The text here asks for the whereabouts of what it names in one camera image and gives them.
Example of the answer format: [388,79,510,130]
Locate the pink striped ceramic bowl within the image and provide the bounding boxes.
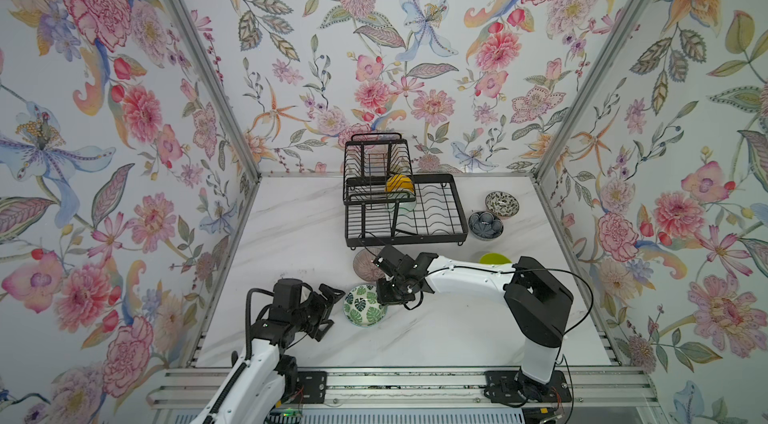
[352,249,386,282]

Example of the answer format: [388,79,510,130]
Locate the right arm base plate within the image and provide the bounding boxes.
[483,370,573,407]

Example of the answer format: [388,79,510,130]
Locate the yellow plastic bowl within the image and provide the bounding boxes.
[385,174,415,195]

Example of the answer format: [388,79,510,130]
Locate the lime green plastic bowl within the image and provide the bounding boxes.
[478,253,512,266]

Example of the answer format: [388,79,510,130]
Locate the green leaf pattern bowl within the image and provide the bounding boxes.
[343,284,387,327]

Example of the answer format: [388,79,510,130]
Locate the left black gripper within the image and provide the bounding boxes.
[290,284,347,341]

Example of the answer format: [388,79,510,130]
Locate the pale mint green bowl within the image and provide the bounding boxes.
[389,194,417,215]

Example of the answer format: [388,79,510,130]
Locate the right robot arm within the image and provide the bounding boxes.
[373,246,574,400]

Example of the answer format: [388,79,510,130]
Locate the black wire dish rack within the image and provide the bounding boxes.
[342,132,469,250]

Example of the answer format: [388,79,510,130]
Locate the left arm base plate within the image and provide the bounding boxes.
[280,371,328,405]

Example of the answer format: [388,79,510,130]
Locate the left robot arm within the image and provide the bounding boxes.
[194,278,345,424]

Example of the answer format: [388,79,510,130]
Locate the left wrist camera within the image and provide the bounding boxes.
[273,278,304,312]

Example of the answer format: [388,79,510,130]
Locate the dark blue patterned bowl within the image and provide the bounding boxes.
[468,211,504,241]

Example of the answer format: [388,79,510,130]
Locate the aluminium mounting rail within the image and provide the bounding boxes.
[147,366,659,410]

